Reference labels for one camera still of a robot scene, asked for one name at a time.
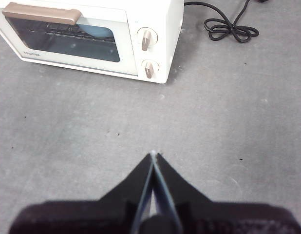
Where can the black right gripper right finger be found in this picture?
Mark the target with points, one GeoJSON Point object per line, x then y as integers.
{"type": "Point", "coordinates": [226, 219]}

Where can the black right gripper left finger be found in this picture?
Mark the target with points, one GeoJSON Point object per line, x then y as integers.
{"type": "Point", "coordinates": [92, 217]}

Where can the beige oven knob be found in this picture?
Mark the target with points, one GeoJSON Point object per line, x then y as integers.
{"type": "Point", "coordinates": [150, 68]}
{"type": "Point", "coordinates": [146, 39]}

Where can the white Toshiba toaster oven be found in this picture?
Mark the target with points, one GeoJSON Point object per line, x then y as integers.
{"type": "Point", "coordinates": [162, 19]}

